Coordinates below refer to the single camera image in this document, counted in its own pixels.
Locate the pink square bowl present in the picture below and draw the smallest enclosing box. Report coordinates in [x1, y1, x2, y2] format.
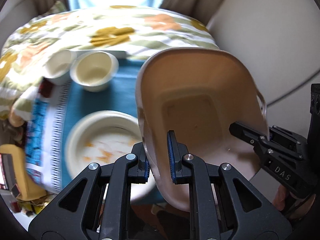
[135, 47, 269, 212]

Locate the small cream cup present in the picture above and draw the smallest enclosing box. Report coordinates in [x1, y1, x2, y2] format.
[70, 51, 119, 92]

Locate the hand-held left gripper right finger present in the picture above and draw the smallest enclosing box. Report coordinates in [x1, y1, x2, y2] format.
[167, 130, 293, 240]

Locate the green checked pillow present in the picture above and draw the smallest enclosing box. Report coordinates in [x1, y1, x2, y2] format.
[45, 0, 67, 14]

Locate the person's right hand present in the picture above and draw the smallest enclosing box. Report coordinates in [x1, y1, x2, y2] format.
[272, 185, 317, 222]

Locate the white cup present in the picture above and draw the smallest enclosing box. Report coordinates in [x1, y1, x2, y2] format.
[44, 49, 77, 86]

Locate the floral striped blanket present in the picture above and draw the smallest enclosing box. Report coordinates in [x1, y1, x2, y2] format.
[0, 5, 220, 128]

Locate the yellow box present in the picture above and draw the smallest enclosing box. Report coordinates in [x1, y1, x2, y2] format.
[0, 144, 48, 202]

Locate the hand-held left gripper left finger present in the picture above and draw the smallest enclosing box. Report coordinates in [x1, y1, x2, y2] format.
[28, 142, 151, 240]

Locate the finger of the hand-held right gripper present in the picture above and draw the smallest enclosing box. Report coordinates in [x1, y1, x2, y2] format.
[269, 125, 307, 159]
[229, 121, 269, 151]

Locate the blue tablecloth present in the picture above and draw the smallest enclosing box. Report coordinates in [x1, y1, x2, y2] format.
[24, 55, 170, 205]

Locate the white bowl with dark rim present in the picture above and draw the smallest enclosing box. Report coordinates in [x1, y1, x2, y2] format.
[65, 110, 157, 202]

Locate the grey headboard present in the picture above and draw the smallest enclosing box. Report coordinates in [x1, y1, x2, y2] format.
[0, 0, 40, 50]

